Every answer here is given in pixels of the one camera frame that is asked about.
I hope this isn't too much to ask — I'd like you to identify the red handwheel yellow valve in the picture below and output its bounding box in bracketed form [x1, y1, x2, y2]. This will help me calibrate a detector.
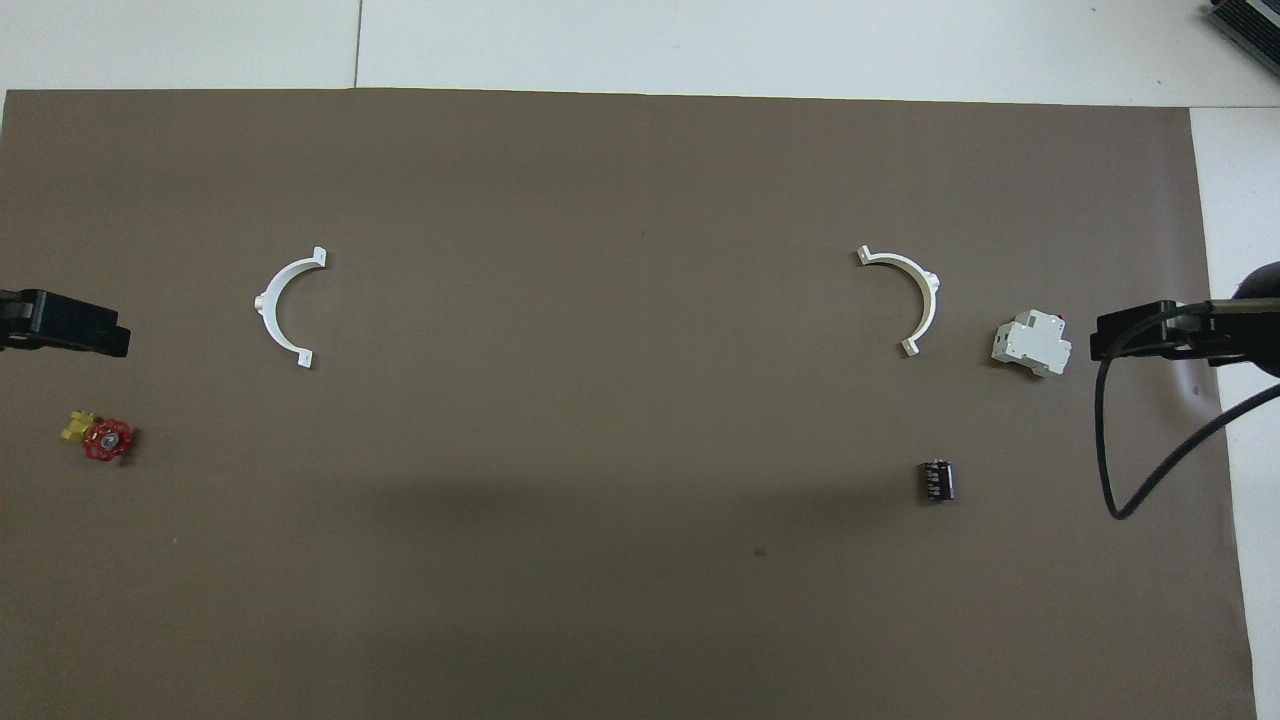
[60, 408, 137, 465]

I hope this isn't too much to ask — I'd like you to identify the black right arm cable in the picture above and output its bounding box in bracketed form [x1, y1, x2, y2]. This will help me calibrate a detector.
[1094, 303, 1280, 520]

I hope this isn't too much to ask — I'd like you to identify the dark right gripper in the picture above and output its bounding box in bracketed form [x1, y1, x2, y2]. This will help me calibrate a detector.
[1089, 297, 1280, 378]

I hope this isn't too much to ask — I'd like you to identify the white circuit breaker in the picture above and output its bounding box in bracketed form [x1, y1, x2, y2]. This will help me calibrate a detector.
[990, 310, 1073, 379]

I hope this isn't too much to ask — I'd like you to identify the brown table mat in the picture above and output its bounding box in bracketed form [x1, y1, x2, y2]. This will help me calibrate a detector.
[0, 88, 1259, 720]

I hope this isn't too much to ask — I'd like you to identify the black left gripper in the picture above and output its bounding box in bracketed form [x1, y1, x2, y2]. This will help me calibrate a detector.
[0, 289, 132, 359]

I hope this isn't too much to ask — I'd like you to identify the dark grey finned device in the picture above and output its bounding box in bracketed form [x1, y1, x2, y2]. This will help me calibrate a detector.
[1204, 0, 1280, 73]

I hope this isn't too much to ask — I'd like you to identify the white half pipe clamp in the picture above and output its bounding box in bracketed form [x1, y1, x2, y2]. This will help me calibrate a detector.
[253, 246, 329, 370]
[856, 246, 943, 358]

